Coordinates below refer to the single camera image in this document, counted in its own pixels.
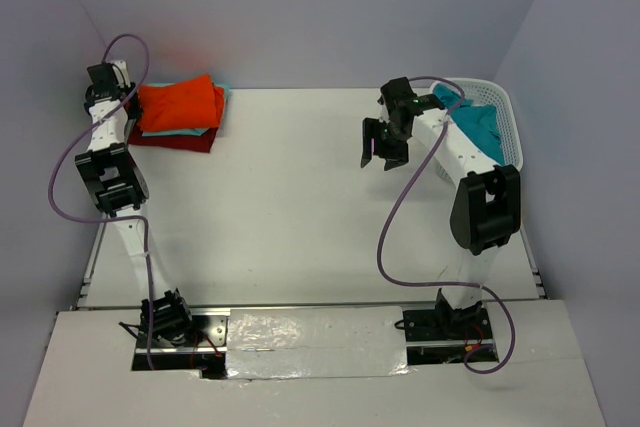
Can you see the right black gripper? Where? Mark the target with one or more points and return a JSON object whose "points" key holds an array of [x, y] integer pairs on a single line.
{"points": [[395, 157]]}

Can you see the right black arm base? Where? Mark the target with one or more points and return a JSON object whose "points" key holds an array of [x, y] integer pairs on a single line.
{"points": [[443, 335]]}

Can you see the white laundry basket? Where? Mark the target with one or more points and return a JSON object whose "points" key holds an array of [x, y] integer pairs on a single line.
{"points": [[500, 117]]}

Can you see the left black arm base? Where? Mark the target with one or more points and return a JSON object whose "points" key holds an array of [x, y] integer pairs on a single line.
{"points": [[169, 336]]}

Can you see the dark teal t shirt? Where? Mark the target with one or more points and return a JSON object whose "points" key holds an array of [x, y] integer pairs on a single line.
{"points": [[478, 122]]}

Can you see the orange t shirt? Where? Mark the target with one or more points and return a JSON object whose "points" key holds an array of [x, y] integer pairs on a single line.
{"points": [[197, 103]]}

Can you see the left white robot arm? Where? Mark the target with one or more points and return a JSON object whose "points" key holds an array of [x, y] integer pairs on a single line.
{"points": [[118, 190]]}

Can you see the shiny taped white panel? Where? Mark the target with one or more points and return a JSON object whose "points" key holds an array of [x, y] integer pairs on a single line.
{"points": [[351, 342]]}

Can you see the dark red t shirt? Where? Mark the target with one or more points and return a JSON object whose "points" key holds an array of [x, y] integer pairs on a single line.
{"points": [[193, 143]]}

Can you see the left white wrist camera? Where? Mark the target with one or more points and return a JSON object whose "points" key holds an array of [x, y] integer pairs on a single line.
{"points": [[121, 71]]}

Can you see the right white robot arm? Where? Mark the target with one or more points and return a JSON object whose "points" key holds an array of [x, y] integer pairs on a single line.
{"points": [[486, 211]]}

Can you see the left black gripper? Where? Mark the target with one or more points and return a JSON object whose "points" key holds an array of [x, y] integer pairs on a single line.
{"points": [[134, 109]]}

